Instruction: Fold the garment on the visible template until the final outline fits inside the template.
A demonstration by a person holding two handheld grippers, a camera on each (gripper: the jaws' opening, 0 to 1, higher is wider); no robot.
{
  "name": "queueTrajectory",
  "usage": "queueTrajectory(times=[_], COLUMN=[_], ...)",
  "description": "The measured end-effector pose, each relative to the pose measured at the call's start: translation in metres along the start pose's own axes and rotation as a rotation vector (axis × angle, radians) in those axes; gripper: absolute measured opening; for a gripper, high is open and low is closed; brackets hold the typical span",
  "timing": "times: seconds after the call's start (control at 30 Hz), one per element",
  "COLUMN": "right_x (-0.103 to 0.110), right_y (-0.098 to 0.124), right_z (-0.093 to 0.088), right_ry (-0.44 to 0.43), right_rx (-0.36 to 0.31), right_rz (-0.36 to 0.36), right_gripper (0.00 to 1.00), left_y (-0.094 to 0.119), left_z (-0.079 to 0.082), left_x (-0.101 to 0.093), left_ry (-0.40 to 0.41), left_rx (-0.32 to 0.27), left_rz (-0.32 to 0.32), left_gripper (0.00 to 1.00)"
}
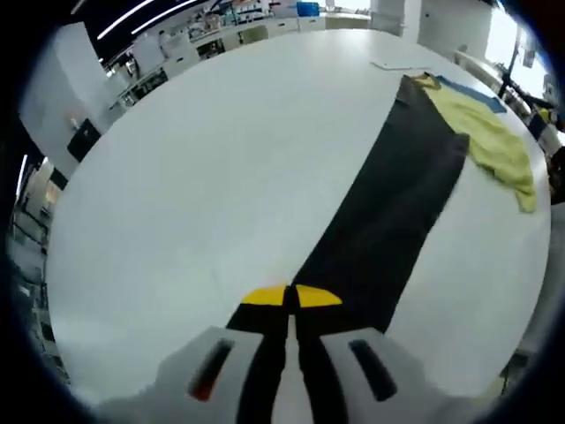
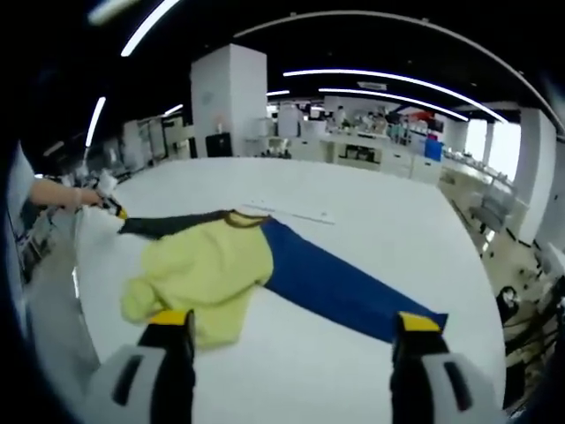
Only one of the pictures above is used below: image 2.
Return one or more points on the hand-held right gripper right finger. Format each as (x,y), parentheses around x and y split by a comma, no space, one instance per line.
(434,388)

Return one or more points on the white ceiling light strip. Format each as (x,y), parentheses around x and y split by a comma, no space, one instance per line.
(388,76)
(95,119)
(278,93)
(388,97)
(173,110)
(148,24)

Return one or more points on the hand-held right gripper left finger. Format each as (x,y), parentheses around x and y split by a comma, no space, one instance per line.
(132,388)

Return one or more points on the white cabinet counter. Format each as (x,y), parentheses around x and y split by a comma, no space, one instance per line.
(388,152)

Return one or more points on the white square pillar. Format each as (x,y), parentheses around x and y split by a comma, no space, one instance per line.
(229,97)

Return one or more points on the curved ceiling rail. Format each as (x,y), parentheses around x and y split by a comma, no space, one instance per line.
(397,17)

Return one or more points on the ceiling air vent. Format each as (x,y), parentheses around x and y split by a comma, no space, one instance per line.
(371,85)

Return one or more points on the blue bin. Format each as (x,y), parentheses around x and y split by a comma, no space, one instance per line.
(433,150)

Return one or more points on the person's left hand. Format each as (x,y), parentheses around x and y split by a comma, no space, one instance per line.
(86,199)

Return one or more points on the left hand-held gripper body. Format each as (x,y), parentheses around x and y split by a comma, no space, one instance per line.
(107,185)

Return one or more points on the black cabinet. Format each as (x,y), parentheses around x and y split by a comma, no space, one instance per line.
(218,145)

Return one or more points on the white tall cabinet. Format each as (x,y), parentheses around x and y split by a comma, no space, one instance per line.
(289,120)

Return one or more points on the person's white shirt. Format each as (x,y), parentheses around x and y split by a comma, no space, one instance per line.
(21,176)

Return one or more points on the yellow blue grey garment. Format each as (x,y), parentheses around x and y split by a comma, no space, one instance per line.
(207,265)

